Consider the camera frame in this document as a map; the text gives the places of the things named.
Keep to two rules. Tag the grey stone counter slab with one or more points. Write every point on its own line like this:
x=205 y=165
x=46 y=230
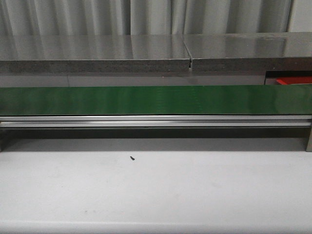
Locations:
x=255 y=52
x=93 y=54

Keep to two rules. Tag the green conveyor belt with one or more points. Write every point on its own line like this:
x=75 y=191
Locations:
x=157 y=100

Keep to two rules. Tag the aluminium conveyor frame rail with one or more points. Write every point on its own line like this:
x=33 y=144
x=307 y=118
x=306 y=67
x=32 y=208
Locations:
x=156 y=126

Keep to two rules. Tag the red plastic tray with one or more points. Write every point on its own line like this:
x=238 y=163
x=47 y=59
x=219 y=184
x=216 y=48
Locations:
x=294 y=81

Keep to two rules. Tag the grey stone counter slab left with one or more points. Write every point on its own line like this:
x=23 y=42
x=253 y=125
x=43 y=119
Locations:
x=93 y=54

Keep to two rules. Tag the white pleated curtain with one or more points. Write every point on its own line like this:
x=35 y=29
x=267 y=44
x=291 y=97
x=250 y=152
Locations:
x=153 y=17

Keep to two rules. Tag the grey stone counter slab right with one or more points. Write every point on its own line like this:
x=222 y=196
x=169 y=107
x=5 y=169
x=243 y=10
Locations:
x=255 y=52

